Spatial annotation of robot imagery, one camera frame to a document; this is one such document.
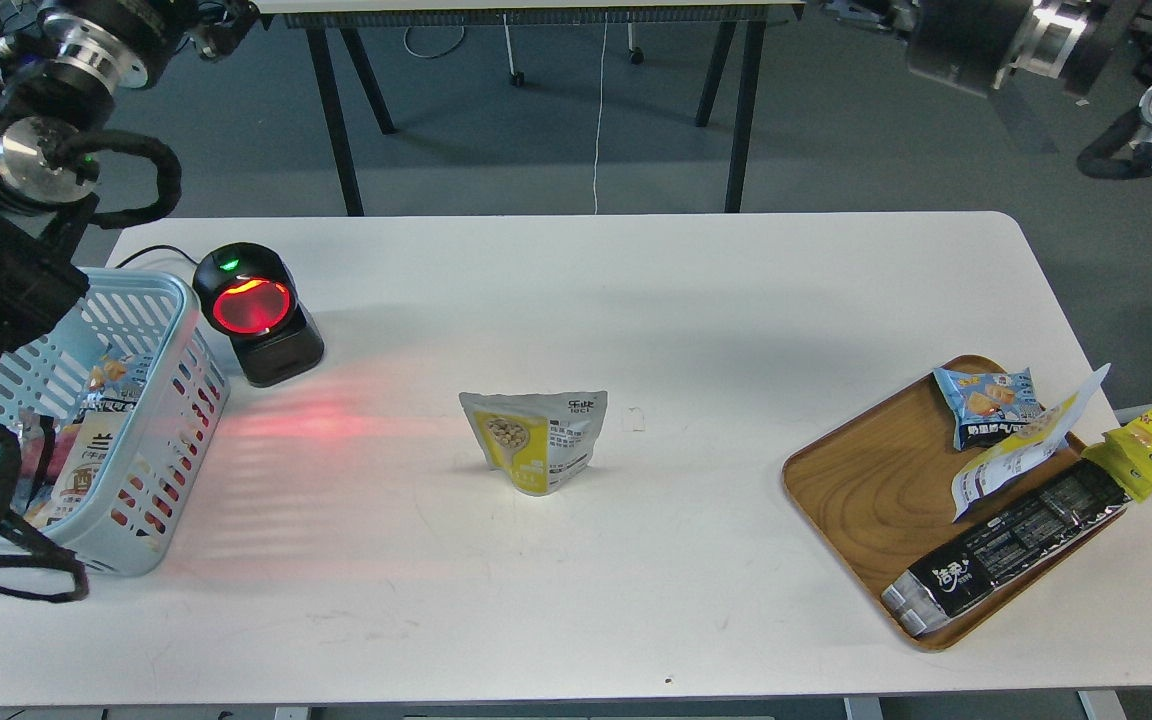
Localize black barcode scanner red window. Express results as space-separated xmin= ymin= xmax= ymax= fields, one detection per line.
xmin=192 ymin=242 xmax=325 ymax=388

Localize white hanging cable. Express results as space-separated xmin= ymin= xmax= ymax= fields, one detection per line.
xmin=591 ymin=20 xmax=607 ymax=215

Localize blue snack packet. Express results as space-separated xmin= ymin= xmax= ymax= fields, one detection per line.
xmin=932 ymin=367 xmax=1043 ymax=450

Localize light blue plastic basket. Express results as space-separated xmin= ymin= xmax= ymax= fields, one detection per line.
xmin=0 ymin=268 xmax=228 ymax=577

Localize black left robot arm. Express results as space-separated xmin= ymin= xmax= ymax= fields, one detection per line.
xmin=0 ymin=1 xmax=260 ymax=602

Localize wooden tray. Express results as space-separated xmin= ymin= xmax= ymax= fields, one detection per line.
xmin=782 ymin=356 xmax=1132 ymax=650

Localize black scanner cable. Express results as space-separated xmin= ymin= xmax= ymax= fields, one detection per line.
xmin=114 ymin=245 xmax=199 ymax=271

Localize snack packs inside basket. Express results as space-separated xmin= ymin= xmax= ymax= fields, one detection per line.
xmin=12 ymin=354 xmax=154 ymax=529

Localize yellow grey snack pouch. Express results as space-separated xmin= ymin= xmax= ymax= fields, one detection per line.
xmin=460 ymin=389 xmax=608 ymax=497

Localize long black cookie package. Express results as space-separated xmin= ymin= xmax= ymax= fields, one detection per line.
xmin=879 ymin=460 xmax=1132 ymax=637

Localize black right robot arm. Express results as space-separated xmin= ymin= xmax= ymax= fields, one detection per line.
xmin=820 ymin=1 xmax=1152 ymax=181

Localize black background table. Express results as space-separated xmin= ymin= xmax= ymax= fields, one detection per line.
xmin=256 ymin=0 xmax=805 ymax=217

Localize white yellow snack pouch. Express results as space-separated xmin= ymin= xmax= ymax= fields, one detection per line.
xmin=952 ymin=363 xmax=1111 ymax=520

